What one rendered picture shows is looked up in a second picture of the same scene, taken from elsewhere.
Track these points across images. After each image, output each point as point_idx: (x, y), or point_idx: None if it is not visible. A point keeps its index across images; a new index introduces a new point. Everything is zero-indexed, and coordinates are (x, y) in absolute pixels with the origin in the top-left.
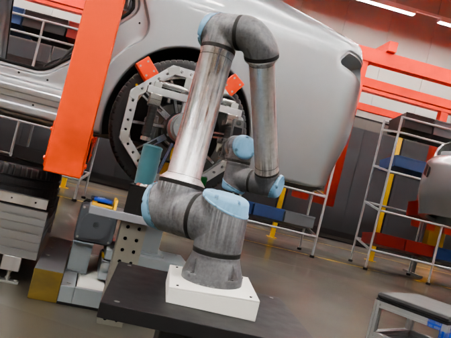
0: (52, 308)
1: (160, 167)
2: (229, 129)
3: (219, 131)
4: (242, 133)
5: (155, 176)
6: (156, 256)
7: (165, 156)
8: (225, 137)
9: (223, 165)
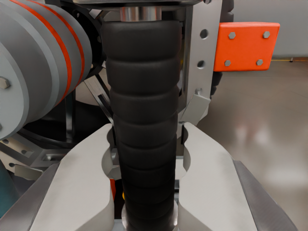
0: None
1: (69, 129)
2: (125, 52)
3: (173, 14)
4: (223, 9)
5: (1, 216)
6: (121, 222)
7: (68, 108)
8: (120, 134)
9: (183, 120)
